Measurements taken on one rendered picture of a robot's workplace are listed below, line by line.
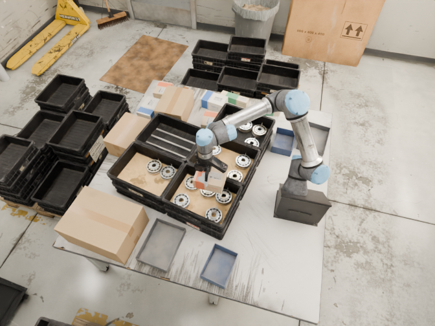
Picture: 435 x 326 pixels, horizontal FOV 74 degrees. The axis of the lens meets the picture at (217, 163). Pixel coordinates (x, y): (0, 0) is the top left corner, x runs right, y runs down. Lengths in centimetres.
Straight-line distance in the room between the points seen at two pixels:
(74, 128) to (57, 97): 48
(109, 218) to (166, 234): 36
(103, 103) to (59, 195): 101
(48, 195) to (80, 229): 107
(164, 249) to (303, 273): 83
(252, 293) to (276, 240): 35
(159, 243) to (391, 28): 388
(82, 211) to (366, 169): 262
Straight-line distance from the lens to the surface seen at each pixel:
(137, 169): 201
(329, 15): 425
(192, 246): 185
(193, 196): 184
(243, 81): 326
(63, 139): 285
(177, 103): 231
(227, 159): 199
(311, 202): 173
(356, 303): 270
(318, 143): 236
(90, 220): 183
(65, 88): 334
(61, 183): 286
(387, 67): 466
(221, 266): 180
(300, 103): 147
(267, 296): 179
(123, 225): 175
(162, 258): 184
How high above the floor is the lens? 244
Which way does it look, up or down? 55 degrees down
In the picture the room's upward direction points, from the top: 1 degrees clockwise
